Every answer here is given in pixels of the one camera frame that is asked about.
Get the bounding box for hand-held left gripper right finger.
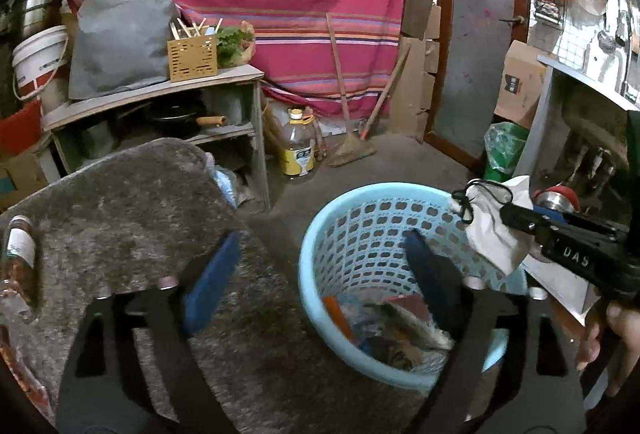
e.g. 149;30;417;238
402;230;587;434

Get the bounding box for grey metal door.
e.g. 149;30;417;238
425;0;534;171

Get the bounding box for wooden shelf unit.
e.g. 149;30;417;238
42;64;272;215

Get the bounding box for grey fabric bag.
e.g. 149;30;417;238
68;0;176;101

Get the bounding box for grey fuzzy mat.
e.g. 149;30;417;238
0;137;436;434

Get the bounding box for wooden stick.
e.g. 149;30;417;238
357;41;412;141

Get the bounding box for green plastic bag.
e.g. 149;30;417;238
482;121;531;183

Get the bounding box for light blue plastic basket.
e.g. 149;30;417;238
299;183;532;390

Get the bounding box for flat cardboard pieces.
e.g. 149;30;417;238
389;0;444;141

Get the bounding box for bag of green vegetables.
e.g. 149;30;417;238
216;20;257;68

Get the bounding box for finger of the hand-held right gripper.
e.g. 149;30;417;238
500;203;617;240

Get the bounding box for metal pot with red lid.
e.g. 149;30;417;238
531;184;582;216

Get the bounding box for cardboard box with blue print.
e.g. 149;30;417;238
0;153;51;211

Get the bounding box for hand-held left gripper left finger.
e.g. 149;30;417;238
56;230;242;434

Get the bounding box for yellow cooking oil bottle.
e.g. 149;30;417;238
280;108;319;179

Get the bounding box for broom with wooden handle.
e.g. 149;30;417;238
326;12;377;168

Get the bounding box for black pan wooden handle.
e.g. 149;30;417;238
144;103;229;136

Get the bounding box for white drawstring pouch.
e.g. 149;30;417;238
450;175;535;276

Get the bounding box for person's right hand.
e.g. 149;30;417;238
574;303;640;398

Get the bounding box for white plastic bucket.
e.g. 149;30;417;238
11;25;70;102

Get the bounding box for maroon scouring pad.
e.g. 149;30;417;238
385;295;432;321

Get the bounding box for wooden chopstick holder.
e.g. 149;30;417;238
167;18;224;82

